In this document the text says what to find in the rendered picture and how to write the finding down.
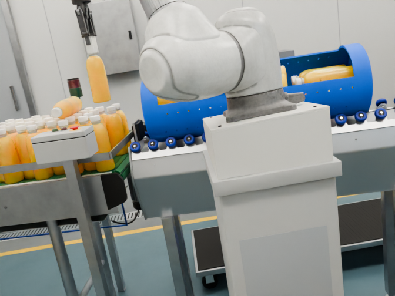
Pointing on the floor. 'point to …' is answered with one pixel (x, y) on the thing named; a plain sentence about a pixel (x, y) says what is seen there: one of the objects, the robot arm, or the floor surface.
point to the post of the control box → (86, 226)
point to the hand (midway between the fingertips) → (91, 45)
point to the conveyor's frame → (63, 215)
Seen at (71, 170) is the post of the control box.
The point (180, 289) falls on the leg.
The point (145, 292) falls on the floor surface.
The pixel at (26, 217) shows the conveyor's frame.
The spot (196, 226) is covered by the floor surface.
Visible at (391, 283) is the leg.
